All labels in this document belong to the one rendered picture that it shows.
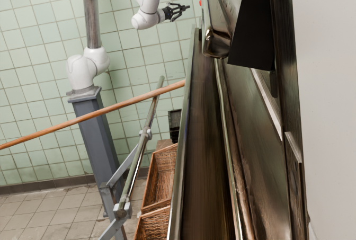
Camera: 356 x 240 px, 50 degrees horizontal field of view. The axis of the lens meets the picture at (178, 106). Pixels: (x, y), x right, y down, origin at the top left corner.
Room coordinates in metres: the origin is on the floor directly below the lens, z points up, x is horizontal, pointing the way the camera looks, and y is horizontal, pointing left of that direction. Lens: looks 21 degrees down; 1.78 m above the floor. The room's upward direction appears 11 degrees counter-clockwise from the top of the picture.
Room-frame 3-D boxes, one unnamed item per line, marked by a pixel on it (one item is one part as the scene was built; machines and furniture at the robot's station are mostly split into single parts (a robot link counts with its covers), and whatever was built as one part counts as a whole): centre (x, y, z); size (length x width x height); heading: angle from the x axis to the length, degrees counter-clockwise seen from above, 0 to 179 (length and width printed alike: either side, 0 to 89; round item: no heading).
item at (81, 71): (2.64, 0.63, 1.17); 0.18 x 0.16 x 0.22; 150
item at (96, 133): (2.63, 0.64, 0.50); 0.21 x 0.21 x 1.00; 86
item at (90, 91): (2.64, 0.66, 1.03); 0.22 x 0.18 x 0.06; 86
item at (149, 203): (1.75, 0.00, 0.72); 0.56 x 0.49 x 0.28; 174
